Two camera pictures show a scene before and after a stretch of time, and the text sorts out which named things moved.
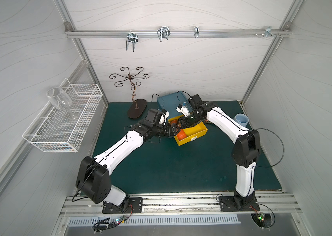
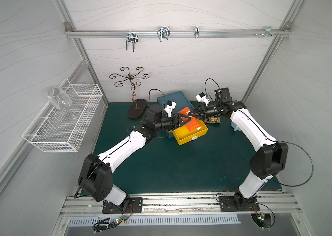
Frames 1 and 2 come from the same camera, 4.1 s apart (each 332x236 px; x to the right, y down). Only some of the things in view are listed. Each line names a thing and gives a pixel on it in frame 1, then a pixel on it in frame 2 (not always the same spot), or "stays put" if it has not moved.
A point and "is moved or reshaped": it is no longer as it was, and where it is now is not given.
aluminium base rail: (273, 203) stays put
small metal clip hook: (196, 31) stays put
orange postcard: (181, 135) is moved or reshaped
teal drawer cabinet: (169, 102) stays put
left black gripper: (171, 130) → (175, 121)
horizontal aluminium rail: (135, 34) stays put
